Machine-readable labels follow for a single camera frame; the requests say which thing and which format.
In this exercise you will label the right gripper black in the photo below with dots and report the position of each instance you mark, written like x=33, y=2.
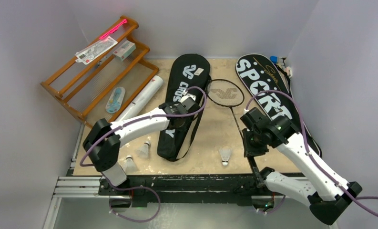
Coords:
x=251, y=149

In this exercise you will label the wooden rack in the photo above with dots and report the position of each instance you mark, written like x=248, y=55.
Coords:
x=84, y=90

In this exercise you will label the small teal white box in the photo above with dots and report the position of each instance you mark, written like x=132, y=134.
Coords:
x=124, y=50

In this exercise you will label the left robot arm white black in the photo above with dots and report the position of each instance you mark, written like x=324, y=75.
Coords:
x=103, y=142

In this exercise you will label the black CROSSWAY racket bag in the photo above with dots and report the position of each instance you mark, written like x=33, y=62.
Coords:
x=188, y=80

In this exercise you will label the white shuttlecock tube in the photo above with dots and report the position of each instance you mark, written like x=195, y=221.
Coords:
x=142, y=99

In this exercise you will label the right white shuttlecock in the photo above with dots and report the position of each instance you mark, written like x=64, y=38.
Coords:
x=225, y=154

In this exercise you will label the blue white small object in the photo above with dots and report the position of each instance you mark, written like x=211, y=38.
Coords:
x=277, y=60

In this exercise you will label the white shuttlecock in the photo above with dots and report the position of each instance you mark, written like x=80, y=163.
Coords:
x=225, y=154
x=143, y=151
x=129, y=165

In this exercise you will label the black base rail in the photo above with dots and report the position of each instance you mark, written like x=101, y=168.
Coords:
x=237, y=189

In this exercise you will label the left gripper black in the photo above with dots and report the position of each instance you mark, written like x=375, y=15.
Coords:
x=183, y=127

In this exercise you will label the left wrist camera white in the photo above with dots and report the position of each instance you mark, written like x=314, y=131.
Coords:
x=186, y=95

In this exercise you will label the light blue blister pack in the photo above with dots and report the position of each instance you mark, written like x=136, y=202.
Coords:
x=115, y=100

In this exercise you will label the black racket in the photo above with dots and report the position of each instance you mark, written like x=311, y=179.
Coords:
x=225, y=93

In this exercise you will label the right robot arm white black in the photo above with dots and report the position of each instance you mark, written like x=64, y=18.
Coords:
x=325, y=193

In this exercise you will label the left white shuttlecock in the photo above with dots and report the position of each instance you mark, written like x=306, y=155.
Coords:
x=143, y=151

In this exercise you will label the flat packaged item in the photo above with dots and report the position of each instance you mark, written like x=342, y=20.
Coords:
x=93, y=51

